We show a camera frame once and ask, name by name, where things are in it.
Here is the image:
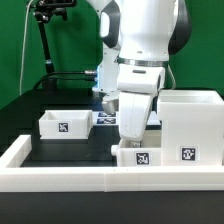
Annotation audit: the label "white workspace border frame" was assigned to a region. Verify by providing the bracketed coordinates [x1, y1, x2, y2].
[0, 135, 224, 192]

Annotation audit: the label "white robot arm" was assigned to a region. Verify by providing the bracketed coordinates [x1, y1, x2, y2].
[86, 0, 192, 147]

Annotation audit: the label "black cables at base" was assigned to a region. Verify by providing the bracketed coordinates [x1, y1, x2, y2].
[32, 69, 99, 91]

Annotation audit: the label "white drawer cabinet frame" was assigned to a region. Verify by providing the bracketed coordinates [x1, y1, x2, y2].
[157, 90, 224, 166]

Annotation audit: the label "white drawer box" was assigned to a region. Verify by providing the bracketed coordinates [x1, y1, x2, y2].
[111, 130, 161, 167]
[39, 110, 93, 140]

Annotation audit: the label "white marker tag sheet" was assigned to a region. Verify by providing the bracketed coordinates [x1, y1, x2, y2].
[92, 111, 160, 126]

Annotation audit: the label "white cable on left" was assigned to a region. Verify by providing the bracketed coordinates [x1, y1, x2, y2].
[18, 0, 36, 96]

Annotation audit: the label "black camera stand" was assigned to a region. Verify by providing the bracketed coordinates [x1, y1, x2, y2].
[31, 0, 77, 91]

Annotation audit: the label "white front drawer box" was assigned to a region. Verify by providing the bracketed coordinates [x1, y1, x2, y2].
[111, 130, 161, 167]

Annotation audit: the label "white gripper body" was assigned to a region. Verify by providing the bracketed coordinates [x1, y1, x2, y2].
[119, 92, 153, 141]

